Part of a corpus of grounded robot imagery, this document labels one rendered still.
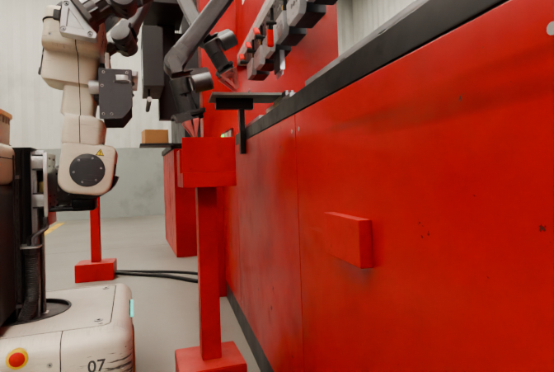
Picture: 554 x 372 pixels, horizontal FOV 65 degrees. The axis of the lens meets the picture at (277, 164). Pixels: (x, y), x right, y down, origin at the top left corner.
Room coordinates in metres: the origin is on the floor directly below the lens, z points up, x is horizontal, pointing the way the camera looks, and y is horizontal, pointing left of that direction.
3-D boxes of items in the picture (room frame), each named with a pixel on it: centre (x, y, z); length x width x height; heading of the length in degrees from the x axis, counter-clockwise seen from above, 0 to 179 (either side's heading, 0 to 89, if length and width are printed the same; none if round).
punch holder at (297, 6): (1.37, -0.11, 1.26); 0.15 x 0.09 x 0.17; 13
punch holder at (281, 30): (1.56, -0.06, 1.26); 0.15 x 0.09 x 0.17; 13
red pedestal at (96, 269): (3.11, 1.31, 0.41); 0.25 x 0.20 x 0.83; 103
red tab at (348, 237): (0.70, -0.11, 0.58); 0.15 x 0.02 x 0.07; 13
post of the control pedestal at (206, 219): (1.41, 0.23, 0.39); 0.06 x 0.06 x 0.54; 18
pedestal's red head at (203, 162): (1.41, 0.23, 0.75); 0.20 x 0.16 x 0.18; 18
